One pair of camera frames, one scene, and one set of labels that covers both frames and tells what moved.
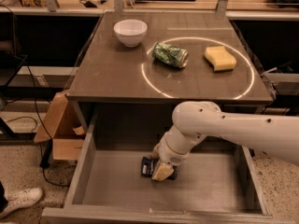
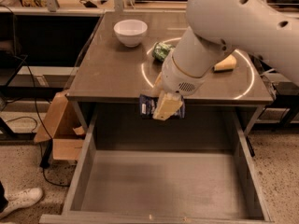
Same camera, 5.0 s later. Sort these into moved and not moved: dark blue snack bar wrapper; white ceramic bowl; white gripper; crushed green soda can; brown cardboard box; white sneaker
Moved: dark blue snack bar wrapper; white gripper
Not moved: white ceramic bowl; brown cardboard box; crushed green soda can; white sneaker
